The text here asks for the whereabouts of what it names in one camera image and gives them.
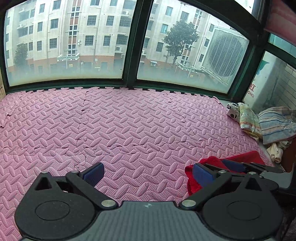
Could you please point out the dark green window frame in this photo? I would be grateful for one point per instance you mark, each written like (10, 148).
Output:
(230, 12)

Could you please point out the pink foam puzzle mat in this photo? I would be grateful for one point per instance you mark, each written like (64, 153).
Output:
(144, 138)

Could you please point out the floral pastel folded cloth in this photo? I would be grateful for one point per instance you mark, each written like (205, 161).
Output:
(249, 122)

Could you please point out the red knit sweater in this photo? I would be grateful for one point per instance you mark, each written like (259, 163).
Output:
(207, 170)

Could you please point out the cow print white cloth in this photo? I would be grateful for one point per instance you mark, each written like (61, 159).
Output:
(233, 111)

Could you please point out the striped blue folded cloth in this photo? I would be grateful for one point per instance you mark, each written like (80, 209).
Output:
(277, 124)

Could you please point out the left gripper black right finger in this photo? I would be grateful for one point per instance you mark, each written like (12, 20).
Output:
(238, 207)

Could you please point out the cream crumpled cloth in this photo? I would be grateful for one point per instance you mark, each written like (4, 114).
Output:
(275, 150)

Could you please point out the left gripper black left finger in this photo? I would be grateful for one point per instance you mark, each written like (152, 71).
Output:
(62, 207)

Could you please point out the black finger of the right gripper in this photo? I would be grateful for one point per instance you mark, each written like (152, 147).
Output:
(234, 166)
(259, 168)

